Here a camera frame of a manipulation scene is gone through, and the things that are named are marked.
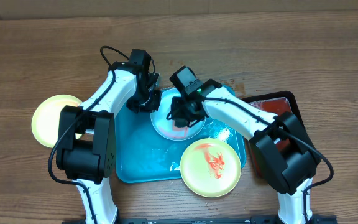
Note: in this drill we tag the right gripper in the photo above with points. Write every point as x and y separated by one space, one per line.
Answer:
178 112

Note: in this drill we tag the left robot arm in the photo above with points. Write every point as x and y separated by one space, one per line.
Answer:
84 154

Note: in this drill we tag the yellow plate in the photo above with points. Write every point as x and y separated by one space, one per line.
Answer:
45 120
210 167

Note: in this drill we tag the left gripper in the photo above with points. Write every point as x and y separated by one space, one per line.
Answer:
155 104

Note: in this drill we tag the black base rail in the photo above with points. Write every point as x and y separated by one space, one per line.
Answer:
264 219

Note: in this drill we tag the teal plastic tray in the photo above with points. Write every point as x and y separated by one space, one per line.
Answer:
143 155

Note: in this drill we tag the light blue plate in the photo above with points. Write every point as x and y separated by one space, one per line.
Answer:
165 127

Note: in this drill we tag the dark cleaning sponge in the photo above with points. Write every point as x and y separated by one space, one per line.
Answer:
178 129

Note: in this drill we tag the black tray with red water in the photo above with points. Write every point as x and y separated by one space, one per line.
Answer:
278 103

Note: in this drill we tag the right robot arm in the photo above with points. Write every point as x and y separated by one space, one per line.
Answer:
285 155

